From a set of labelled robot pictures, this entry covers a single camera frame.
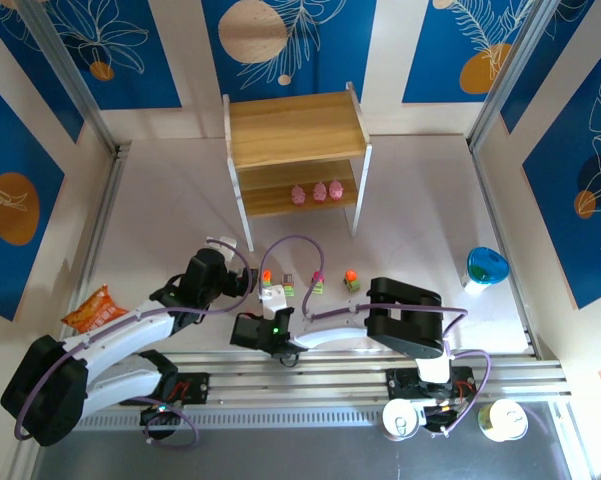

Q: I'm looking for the orange snack bag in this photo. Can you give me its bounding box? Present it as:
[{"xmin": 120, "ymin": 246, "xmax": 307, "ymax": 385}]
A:
[{"xmin": 60, "ymin": 284, "xmax": 131, "ymax": 337}]

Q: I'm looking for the white drink can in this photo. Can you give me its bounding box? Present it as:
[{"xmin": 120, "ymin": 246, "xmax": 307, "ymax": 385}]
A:
[
  {"xmin": 382, "ymin": 398, "xmax": 426, "ymax": 442},
  {"xmin": 477, "ymin": 398, "xmax": 530, "ymax": 442}
]

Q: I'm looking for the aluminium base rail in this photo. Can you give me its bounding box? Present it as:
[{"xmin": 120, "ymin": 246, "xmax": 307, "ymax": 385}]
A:
[{"xmin": 74, "ymin": 349, "xmax": 571, "ymax": 429}]

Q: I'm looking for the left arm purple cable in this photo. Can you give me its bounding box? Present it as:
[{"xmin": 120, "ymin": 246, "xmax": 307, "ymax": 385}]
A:
[{"xmin": 13, "ymin": 238, "xmax": 255, "ymax": 449}]

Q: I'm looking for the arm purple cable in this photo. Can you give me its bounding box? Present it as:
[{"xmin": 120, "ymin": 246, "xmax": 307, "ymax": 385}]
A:
[
  {"xmin": 258, "ymin": 234, "xmax": 494, "ymax": 437},
  {"xmin": 13, "ymin": 238, "xmax": 255, "ymax": 449}
]

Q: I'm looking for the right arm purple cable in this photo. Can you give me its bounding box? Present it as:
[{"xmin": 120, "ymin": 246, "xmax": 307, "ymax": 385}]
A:
[{"xmin": 258, "ymin": 234, "xmax": 494, "ymax": 437}]

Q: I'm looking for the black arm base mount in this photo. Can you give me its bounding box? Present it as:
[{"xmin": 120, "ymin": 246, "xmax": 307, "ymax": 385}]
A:
[
  {"xmin": 387, "ymin": 367, "xmax": 476, "ymax": 436},
  {"xmin": 139, "ymin": 372, "xmax": 211, "ymax": 441}
]

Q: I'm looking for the wooden shelf with white frame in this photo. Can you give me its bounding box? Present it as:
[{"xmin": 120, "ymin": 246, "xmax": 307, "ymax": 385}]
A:
[{"xmin": 222, "ymin": 81, "xmax": 373, "ymax": 253}]

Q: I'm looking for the aluminium frame post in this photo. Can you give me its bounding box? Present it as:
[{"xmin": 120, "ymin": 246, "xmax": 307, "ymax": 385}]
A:
[
  {"xmin": 17, "ymin": 0, "xmax": 131, "ymax": 161},
  {"xmin": 467, "ymin": 0, "xmax": 569, "ymax": 151}
]

